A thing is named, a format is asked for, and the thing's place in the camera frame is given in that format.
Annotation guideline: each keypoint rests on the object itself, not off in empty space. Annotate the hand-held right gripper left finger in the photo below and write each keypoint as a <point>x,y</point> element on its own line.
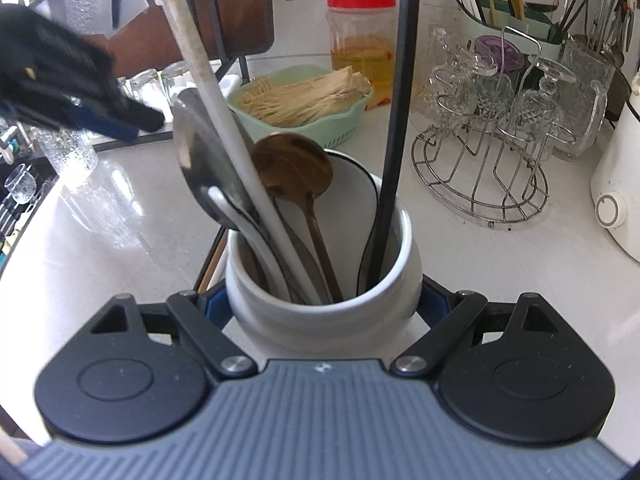
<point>216,305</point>

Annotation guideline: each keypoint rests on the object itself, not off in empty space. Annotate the plain white ceramic spoon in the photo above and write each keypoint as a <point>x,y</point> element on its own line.
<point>250,235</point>

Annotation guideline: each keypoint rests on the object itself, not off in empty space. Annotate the purple lid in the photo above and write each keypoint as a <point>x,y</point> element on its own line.
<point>495,52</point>

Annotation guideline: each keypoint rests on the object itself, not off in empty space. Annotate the black chopstick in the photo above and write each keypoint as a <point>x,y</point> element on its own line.
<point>395,135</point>

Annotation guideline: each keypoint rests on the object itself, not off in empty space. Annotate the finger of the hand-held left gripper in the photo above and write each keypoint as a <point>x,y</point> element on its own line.
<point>147,117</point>
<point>105,122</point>

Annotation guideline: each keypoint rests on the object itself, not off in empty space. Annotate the green utensil caddy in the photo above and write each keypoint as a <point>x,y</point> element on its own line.
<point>535,25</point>

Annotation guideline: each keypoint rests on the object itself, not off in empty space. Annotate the set of cut glass cups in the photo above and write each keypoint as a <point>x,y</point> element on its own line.
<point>530,115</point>

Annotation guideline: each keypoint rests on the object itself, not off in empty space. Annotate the clear drinking glass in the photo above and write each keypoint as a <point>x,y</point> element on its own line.
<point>146,85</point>
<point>175,77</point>

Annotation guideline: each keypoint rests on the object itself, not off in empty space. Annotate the black-rimmed white spoon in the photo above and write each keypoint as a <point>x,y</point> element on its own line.
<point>345,220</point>

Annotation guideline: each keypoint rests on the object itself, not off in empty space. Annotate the brown wooden cutting board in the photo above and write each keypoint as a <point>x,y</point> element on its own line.
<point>240,10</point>

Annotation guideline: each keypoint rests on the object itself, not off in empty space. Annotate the red-lidded plastic jar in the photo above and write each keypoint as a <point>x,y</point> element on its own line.
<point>362,35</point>

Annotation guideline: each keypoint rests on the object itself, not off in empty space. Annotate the textured glass mug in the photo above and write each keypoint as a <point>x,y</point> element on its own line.
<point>70,160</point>

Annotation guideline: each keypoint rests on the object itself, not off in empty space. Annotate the black metal dish rack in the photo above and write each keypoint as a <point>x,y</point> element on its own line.
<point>241,67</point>

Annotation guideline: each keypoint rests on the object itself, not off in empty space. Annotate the large clear glass mug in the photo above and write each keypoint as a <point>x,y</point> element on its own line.
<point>585,90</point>

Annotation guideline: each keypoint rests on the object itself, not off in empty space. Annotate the wooden chopstick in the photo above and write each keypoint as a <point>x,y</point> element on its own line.
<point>210,265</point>

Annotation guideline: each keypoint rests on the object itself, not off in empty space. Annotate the black sink drain rack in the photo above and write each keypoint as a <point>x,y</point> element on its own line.
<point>15,220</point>

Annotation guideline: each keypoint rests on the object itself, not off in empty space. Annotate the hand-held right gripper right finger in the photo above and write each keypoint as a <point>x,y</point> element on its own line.
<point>434,305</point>

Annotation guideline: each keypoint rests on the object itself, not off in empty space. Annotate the black sink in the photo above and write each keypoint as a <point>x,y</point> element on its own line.
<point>30,240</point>

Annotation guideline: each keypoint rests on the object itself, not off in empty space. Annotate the brown wooden spoon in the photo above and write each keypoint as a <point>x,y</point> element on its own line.
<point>290,165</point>

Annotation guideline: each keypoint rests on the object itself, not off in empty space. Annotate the bundle of dark metal utensils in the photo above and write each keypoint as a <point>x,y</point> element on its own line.
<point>567,17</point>

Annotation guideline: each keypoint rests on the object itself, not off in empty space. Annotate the white electric cooker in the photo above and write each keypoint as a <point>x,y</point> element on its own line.
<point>620,185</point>

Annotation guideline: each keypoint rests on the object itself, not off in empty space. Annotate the dried noodle bundle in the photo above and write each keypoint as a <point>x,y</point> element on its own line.
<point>305,95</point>

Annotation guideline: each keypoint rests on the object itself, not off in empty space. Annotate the white chopstick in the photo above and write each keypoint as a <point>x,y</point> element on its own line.
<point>200,70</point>

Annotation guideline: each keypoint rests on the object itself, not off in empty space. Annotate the steel spoon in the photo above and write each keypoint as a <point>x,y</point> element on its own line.
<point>205,150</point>

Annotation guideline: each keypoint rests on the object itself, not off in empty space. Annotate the small glass goblet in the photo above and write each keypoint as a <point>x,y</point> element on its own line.
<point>21,185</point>

